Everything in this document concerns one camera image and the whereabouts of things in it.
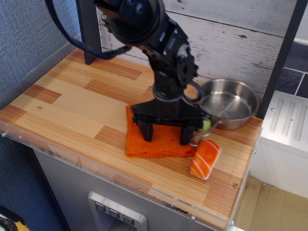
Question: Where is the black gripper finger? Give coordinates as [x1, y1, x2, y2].
[180, 128, 194, 145]
[139, 123, 153, 141]

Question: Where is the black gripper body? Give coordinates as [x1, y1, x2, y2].
[130, 98, 204, 130]

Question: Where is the orange cloth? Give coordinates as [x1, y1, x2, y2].
[126, 104, 195, 158]

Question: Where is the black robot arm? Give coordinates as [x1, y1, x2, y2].
[95, 0, 203, 145]

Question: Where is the stainless steel pan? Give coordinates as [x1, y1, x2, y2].
[189, 78, 260, 147]

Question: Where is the salmon sushi toy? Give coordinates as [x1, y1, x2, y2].
[190, 140, 222, 180]

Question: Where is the clear acrylic table edge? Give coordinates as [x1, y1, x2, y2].
[0, 122, 234, 231]

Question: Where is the silver control panel with buttons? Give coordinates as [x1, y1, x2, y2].
[88, 191, 148, 231]

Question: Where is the white grooved side unit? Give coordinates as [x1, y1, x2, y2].
[261, 91, 308, 152]

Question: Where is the green handled toy spatula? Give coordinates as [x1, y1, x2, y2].
[198, 116, 216, 131]

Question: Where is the black braided cable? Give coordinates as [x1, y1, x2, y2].
[45, 0, 132, 60]

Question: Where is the dark grey right post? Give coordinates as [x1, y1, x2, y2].
[257, 0, 308, 119]

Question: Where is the dark grey post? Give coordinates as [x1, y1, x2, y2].
[76, 0, 102, 51]
[257, 0, 308, 119]

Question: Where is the dark grey left post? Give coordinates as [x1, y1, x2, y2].
[76, 0, 102, 51]

